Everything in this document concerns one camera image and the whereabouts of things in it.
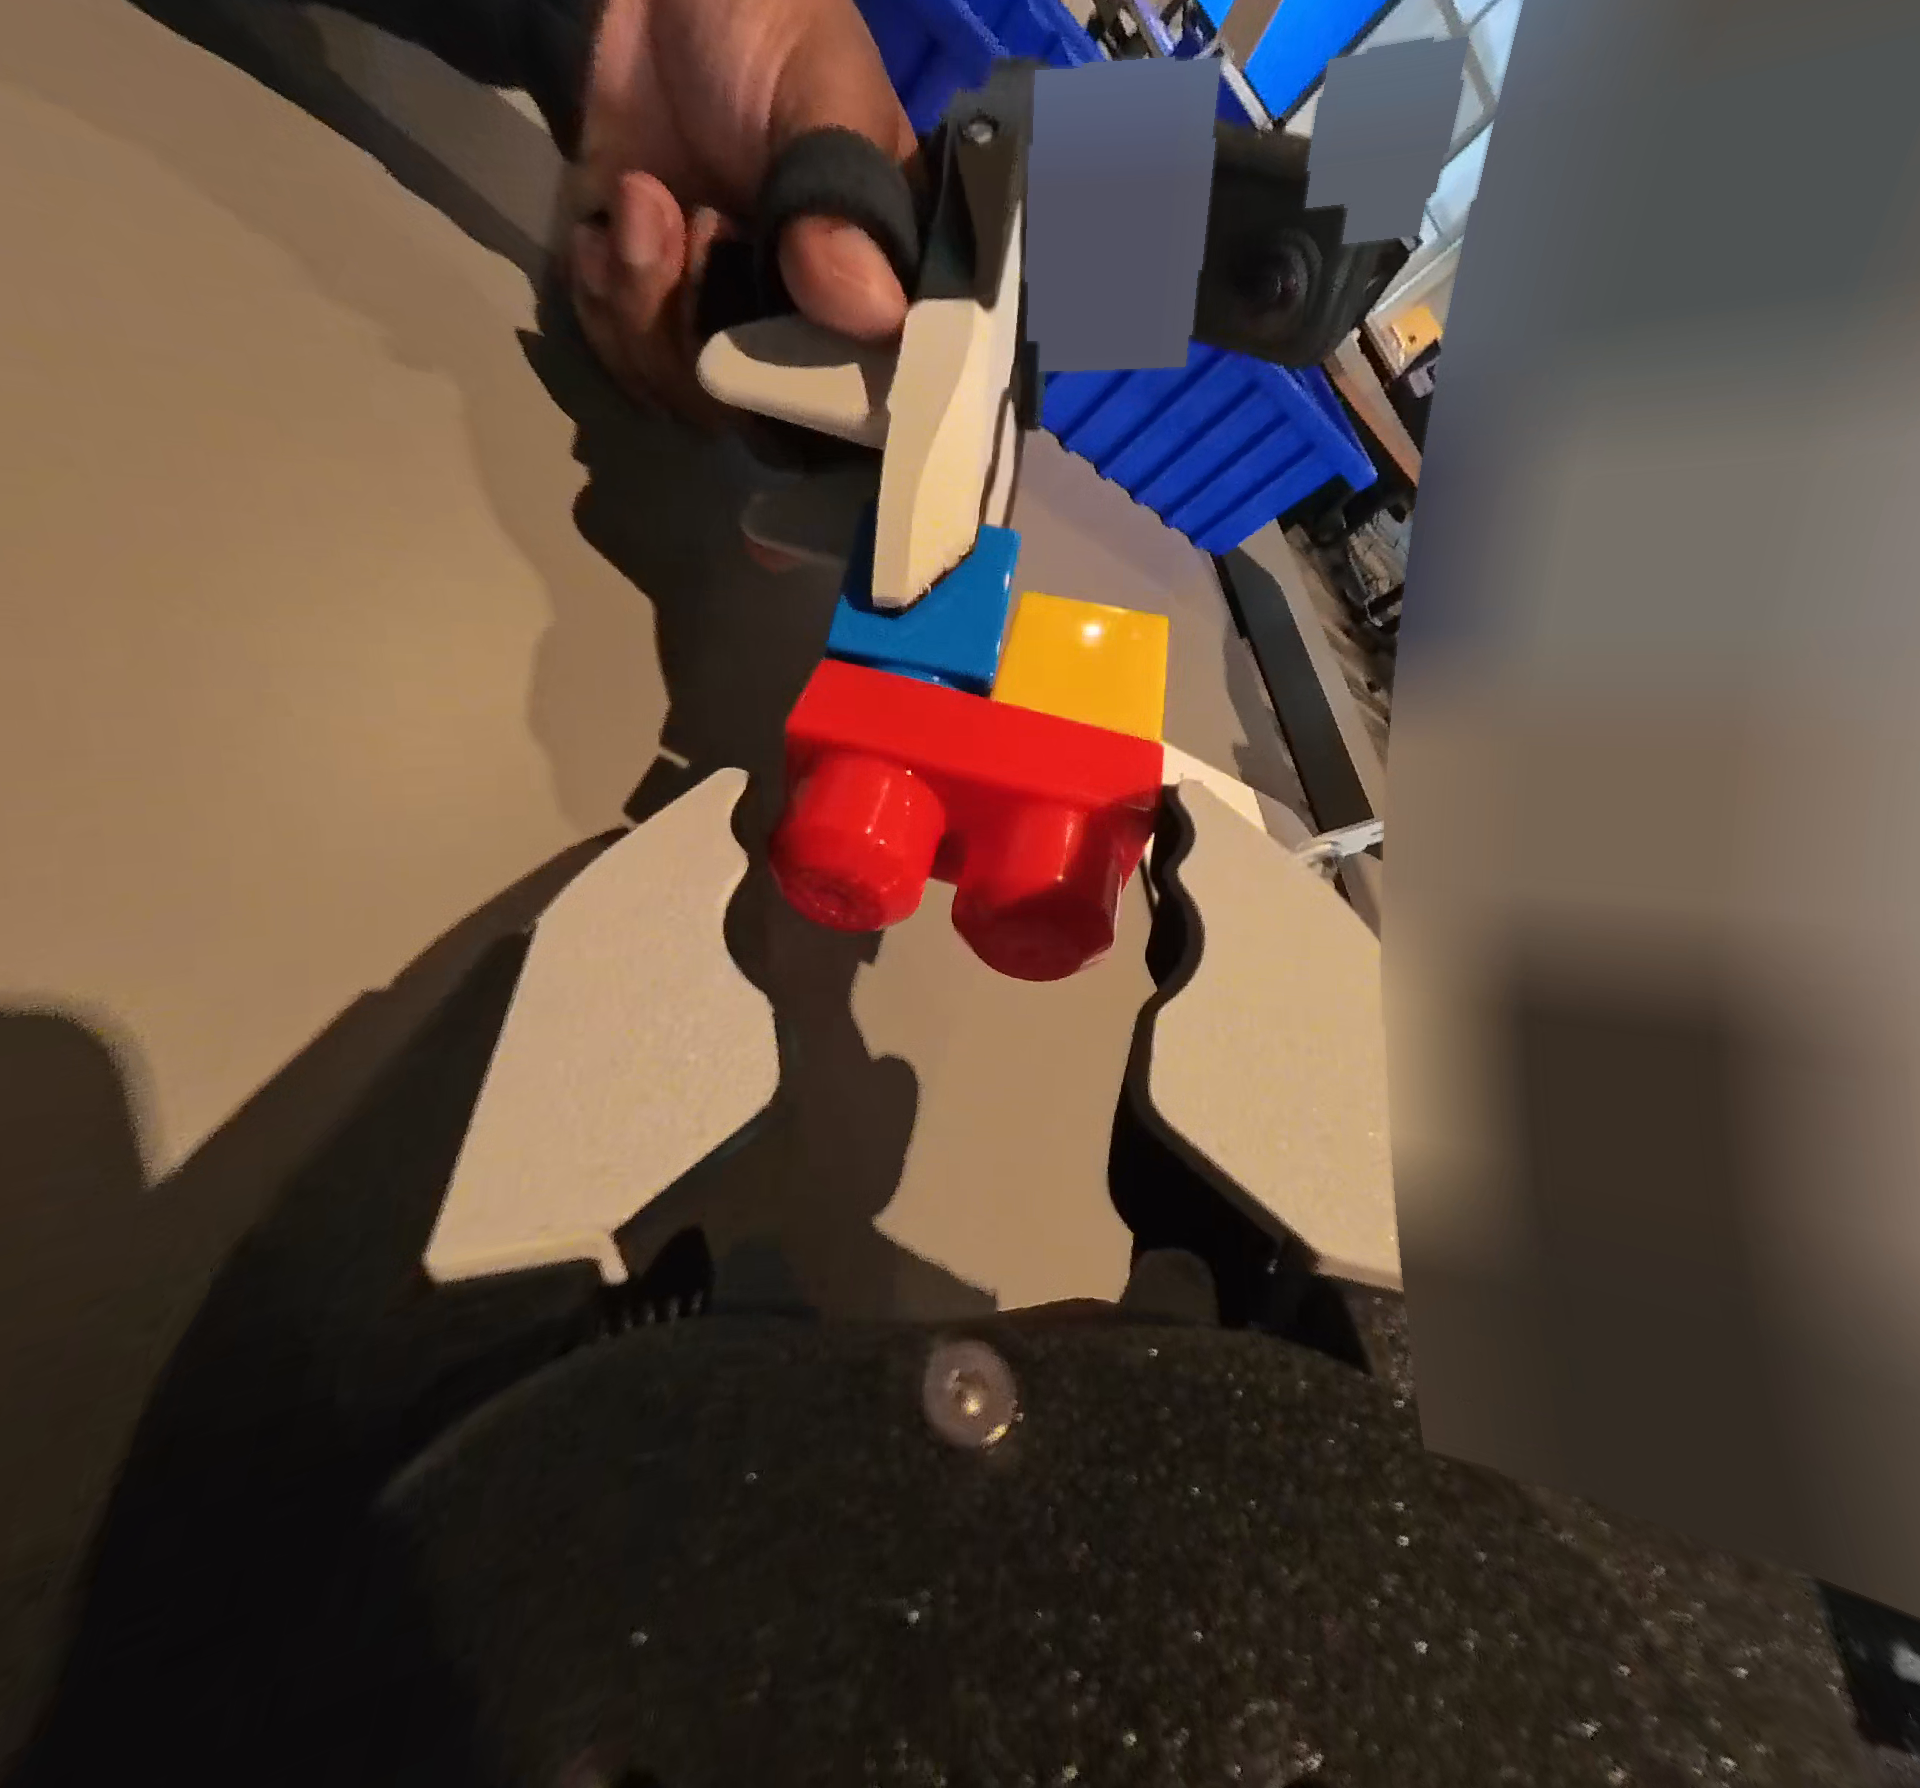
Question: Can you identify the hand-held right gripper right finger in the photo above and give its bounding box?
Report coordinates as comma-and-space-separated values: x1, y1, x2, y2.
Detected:
1112, 775, 1407, 1289

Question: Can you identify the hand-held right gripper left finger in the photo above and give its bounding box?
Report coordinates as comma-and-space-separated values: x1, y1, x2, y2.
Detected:
425, 768, 784, 1288

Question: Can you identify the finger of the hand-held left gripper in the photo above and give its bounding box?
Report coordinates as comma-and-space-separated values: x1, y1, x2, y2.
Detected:
868, 297, 1028, 617
982, 317, 1039, 534

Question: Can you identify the blue plastic bin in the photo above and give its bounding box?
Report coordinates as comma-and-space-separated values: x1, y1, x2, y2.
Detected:
763, 0, 1377, 552

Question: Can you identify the light blue mega block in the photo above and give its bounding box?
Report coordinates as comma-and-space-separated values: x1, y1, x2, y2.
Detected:
824, 525, 1022, 699

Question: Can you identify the yellow single-stud mega block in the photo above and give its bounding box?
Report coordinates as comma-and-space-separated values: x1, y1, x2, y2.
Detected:
992, 591, 1171, 739

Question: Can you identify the red two-stud mega block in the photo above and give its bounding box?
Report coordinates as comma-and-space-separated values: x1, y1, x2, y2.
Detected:
769, 657, 1167, 983

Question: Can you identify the person's left hand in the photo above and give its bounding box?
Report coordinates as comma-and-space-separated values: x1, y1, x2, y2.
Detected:
567, 0, 924, 416

